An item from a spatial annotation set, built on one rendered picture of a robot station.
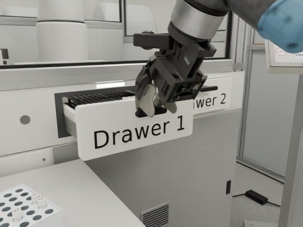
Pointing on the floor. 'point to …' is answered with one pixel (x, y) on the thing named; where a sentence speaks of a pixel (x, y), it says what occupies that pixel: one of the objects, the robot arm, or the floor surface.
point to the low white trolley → (76, 195)
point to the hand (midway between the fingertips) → (146, 106)
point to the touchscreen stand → (291, 174)
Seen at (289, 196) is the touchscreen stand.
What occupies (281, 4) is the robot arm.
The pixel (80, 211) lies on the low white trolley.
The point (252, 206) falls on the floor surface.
